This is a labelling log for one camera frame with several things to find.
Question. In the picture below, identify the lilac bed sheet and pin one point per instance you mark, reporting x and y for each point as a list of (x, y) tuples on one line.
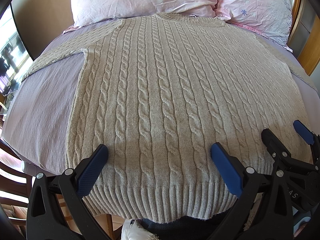
[(37, 120)]

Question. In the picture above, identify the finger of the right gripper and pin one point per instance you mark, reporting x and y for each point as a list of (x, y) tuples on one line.
[(309, 137), (274, 146)]

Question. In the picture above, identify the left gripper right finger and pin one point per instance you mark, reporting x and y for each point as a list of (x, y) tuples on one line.
[(263, 207)]

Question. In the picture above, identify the pink flower print pillow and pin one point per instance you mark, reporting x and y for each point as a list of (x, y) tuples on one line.
[(269, 18)]

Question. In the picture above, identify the window with brown frame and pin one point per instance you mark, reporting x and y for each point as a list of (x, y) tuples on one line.
[(15, 59)]

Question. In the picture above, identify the wooden headboard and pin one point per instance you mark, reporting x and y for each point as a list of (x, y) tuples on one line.
[(304, 35)]

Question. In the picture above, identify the wooden chair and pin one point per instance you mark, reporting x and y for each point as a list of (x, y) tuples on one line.
[(17, 187)]

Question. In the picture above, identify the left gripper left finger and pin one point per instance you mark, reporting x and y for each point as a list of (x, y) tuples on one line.
[(45, 219)]

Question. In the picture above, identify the beige cable knit sweater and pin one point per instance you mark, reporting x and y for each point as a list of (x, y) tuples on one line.
[(158, 91)]

